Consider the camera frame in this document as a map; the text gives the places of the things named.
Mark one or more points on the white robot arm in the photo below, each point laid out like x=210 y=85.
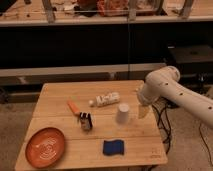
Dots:
x=164 y=82

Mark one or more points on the blue sponge eraser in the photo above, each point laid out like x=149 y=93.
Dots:
x=113 y=147

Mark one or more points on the white plastic bottle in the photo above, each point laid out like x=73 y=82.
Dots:
x=104 y=100

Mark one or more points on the black box on shelf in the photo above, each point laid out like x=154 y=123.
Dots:
x=192 y=57

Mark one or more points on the orange ribbed plate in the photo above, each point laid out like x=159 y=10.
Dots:
x=45 y=147

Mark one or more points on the wooden workbench shelf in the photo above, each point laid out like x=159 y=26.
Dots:
x=101 y=12

